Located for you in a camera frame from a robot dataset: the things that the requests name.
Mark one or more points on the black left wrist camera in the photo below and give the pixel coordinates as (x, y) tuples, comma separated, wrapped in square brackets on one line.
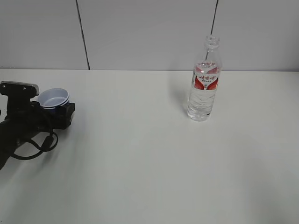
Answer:
[(19, 95)]

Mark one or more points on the blue paper cup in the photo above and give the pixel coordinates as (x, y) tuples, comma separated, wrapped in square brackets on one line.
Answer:
[(50, 99)]

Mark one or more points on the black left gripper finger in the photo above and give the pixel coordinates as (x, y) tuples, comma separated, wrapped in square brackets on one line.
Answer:
[(61, 116), (35, 105)]

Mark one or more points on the clear Wahaha water bottle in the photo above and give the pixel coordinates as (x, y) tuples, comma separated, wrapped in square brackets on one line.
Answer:
[(206, 73)]

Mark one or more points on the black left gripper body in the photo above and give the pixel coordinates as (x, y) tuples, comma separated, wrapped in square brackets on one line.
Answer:
[(20, 128)]

